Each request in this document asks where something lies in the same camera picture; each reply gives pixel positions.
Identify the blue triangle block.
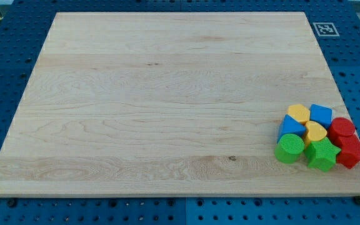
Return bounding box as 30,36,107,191
277,114,306,142

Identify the large wooden board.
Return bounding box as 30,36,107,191
0,12,360,198

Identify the green cylinder block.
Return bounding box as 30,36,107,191
274,134,304,164

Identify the yellow hexagon block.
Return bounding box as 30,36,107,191
286,104,311,125

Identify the yellow heart block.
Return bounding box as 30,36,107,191
302,121,328,149

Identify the blue cube block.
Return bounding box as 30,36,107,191
309,104,333,129

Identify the green star block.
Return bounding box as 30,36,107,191
304,137,341,173

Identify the red cylinder block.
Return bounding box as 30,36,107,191
327,117,356,142

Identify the white fiducial marker tag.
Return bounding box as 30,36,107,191
313,22,339,37

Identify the red star block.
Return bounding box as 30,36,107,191
335,134,360,169

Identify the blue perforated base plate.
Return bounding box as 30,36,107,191
0,1,360,224

